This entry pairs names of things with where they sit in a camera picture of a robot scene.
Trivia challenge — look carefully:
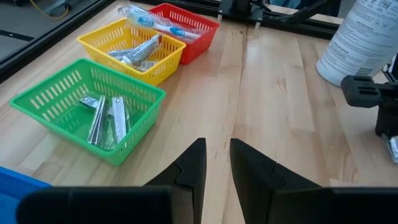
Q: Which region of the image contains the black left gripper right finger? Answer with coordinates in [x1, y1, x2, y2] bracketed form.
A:
[229, 138, 321, 224]

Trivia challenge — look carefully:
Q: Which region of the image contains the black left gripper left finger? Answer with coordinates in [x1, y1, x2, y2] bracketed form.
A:
[144, 138, 208, 224]

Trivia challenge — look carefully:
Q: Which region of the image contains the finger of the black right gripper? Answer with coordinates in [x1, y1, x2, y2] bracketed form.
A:
[374, 105, 398, 138]

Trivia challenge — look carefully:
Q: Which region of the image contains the silver razor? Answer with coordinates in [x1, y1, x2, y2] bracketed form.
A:
[381, 133, 398, 165]

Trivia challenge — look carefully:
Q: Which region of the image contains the blue toothbrush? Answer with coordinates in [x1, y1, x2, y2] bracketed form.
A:
[118, 3, 205, 43]

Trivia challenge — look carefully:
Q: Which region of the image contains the blue plastic basket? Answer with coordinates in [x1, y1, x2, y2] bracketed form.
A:
[0, 166, 52, 224]

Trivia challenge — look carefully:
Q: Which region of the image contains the white wipes canister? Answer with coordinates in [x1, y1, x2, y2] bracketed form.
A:
[315, 0, 398, 88]

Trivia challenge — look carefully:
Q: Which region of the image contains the green plastic basket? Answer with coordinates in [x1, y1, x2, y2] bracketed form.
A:
[8, 57, 167, 167]

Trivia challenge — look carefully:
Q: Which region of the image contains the red plastic basket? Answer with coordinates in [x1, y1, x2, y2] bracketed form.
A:
[148, 2, 221, 65]

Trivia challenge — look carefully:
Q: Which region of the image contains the yellow plastic basket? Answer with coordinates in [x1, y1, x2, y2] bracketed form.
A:
[76, 17, 187, 87]

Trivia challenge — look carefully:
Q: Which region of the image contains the black frame brace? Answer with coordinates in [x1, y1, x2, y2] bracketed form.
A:
[273, 0, 330, 22]

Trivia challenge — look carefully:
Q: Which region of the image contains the yellow floor cable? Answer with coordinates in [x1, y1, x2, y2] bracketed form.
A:
[29, 0, 69, 20]

